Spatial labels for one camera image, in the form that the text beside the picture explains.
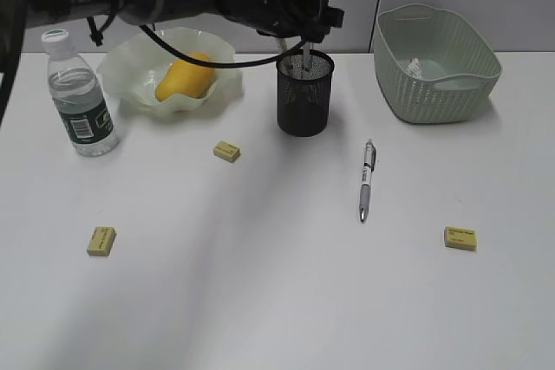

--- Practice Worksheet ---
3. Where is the waste paper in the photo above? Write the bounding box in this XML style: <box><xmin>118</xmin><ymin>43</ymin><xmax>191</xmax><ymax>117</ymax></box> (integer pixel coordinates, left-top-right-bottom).
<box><xmin>406</xmin><ymin>58</ymin><xmax>424</xmax><ymax>80</ymax></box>

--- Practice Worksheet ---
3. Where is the green woven plastic basket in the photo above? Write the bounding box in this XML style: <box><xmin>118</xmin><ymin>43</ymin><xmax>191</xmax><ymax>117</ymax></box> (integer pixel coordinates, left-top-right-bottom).
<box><xmin>374</xmin><ymin>3</ymin><xmax>502</xmax><ymax>125</ymax></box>

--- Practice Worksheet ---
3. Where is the blue clip white pen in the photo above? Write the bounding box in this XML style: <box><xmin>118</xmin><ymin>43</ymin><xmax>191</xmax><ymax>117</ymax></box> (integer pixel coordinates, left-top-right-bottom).
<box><xmin>303</xmin><ymin>42</ymin><xmax>312</xmax><ymax>75</ymax></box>

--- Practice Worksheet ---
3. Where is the beige grip pen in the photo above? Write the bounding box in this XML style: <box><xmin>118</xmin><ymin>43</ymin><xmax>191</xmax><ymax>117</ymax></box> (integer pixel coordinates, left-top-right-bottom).
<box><xmin>277</xmin><ymin>38</ymin><xmax>292</xmax><ymax>75</ymax></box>

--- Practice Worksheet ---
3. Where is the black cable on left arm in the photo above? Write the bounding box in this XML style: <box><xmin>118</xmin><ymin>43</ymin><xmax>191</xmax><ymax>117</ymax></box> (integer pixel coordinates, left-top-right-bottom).
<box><xmin>86</xmin><ymin>0</ymin><xmax>324</xmax><ymax>69</ymax></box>

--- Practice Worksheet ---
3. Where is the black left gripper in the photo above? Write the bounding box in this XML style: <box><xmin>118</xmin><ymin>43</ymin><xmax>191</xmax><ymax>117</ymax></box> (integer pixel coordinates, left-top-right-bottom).
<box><xmin>256</xmin><ymin>0</ymin><xmax>344</xmax><ymax>43</ymax></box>

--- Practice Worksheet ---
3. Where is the yellow mango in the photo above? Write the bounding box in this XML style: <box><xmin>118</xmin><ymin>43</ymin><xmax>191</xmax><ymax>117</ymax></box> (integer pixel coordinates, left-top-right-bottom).
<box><xmin>155</xmin><ymin>60</ymin><xmax>215</xmax><ymax>101</ymax></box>

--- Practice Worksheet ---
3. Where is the clear water bottle green label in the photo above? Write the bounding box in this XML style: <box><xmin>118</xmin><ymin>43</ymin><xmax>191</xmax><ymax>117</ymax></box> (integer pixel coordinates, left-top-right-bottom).
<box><xmin>41</xmin><ymin>29</ymin><xmax>119</xmax><ymax>157</ymax></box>

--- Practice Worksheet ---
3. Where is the grey grip pen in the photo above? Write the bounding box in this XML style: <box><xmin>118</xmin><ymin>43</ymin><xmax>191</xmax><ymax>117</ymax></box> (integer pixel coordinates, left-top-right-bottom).
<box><xmin>358</xmin><ymin>140</ymin><xmax>376</xmax><ymax>224</ymax></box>

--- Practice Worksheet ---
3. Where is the middle yellow eraser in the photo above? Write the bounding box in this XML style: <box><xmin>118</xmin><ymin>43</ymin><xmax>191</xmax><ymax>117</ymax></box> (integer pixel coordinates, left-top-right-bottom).
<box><xmin>213</xmin><ymin>141</ymin><xmax>241</xmax><ymax>163</ymax></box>

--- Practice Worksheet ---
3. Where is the yellow eraser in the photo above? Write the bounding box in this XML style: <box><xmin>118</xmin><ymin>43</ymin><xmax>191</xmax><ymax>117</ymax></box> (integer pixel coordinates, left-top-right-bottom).
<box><xmin>213</xmin><ymin>141</ymin><xmax>241</xmax><ymax>163</ymax></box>
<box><xmin>444</xmin><ymin>226</ymin><xmax>478</xmax><ymax>251</ymax></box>
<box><xmin>87</xmin><ymin>226</ymin><xmax>117</xmax><ymax>257</ymax></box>

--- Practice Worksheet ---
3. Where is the right yellow eraser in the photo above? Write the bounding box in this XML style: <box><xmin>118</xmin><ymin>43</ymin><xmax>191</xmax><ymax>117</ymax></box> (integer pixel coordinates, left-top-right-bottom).
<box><xmin>444</xmin><ymin>226</ymin><xmax>478</xmax><ymax>251</ymax></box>

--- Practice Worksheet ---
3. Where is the black mesh pen holder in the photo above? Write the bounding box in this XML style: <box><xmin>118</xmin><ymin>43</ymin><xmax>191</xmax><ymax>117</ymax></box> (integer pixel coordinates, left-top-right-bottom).
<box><xmin>276</xmin><ymin>49</ymin><xmax>335</xmax><ymax>137</ymax></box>

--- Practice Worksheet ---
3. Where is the left yellow eraser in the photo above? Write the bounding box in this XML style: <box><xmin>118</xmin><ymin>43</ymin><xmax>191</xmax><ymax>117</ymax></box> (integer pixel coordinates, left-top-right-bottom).
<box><xmin>87</xmin><ymin>226</ymin><xmax>117</xmax><ymax>257</ymax></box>

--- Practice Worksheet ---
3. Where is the pale green wavy plate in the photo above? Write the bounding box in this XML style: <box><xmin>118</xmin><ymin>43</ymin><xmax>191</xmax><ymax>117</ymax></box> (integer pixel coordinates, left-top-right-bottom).
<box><xmin>97</xmin><ymin>27</ymin><xmax>243</xmax><ymax>119</ymax></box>

